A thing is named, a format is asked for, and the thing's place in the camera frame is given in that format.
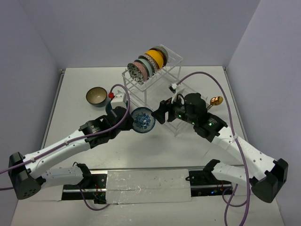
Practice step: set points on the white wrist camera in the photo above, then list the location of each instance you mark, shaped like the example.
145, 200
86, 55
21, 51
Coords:
176, 90
117, 100

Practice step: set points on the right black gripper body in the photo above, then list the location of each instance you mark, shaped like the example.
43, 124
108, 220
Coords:
179, 110

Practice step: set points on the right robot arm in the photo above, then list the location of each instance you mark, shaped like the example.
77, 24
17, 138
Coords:
265, 175

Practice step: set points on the light green ceramic bowl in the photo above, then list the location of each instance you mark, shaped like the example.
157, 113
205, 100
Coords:
148, 64

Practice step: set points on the black mounting rail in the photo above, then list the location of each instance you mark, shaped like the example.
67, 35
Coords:
200, 185

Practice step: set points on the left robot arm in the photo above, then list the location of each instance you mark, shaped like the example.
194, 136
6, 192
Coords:
32, 172

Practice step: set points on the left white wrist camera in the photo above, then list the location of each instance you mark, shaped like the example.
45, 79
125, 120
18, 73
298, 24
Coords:
117, 100

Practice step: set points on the yellow bowl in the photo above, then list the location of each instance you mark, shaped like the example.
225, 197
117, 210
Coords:
157, 56

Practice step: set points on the clear taped plastic sheet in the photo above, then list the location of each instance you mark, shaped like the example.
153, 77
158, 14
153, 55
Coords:
147, 186

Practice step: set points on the gold metal spoon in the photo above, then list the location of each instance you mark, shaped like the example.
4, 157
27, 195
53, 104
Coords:
215, 101

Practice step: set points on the dark blue ceramic bowl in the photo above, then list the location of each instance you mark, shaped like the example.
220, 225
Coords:
108, 108

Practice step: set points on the red patterned white bowl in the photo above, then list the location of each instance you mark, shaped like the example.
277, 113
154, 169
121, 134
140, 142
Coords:
153, 62

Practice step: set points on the pink patterned bowl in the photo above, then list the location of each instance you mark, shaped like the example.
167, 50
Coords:
142, 67

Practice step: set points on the beige bowl black rim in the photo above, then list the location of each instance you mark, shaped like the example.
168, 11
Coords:
97, 97

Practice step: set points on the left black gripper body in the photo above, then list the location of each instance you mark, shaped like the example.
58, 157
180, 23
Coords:
128, 121

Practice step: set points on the leaf patterned bowl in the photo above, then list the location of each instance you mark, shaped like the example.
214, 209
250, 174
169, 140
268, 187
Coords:
135, 73

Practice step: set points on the white wire dish rack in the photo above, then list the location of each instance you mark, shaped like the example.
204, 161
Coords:
156, 88

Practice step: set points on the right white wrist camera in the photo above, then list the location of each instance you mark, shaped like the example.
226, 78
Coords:
176, 90

